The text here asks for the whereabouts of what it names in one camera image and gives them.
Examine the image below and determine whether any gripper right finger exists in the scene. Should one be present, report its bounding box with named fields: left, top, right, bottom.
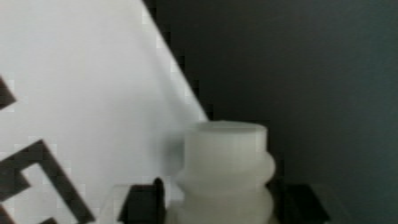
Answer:
left=270, top=182, right=330, bottom=224

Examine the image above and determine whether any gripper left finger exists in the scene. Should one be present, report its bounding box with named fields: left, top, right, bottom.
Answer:
left=96, top=176, right=174, bottom=224

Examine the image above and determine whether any white flat tagged base plate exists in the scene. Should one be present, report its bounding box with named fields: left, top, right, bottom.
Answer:
left=0, top=0, right=206, bottom=224

